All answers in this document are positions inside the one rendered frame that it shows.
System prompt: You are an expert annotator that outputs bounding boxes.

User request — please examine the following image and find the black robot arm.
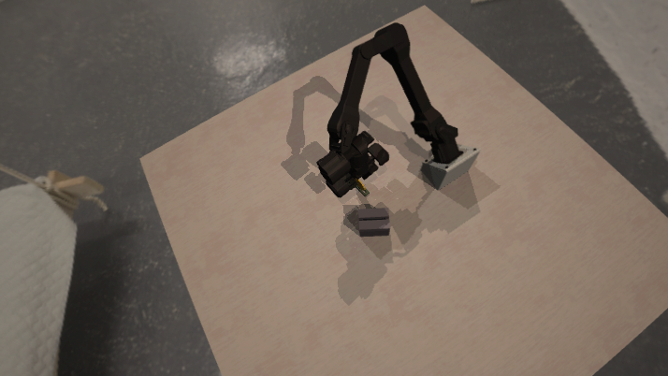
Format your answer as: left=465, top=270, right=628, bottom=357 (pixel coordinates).
left=316, top=22, right=463, bottom=185

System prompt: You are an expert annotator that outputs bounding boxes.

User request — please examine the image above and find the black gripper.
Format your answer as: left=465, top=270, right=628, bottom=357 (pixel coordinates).
left=326, top=143, right=389, bottom=197

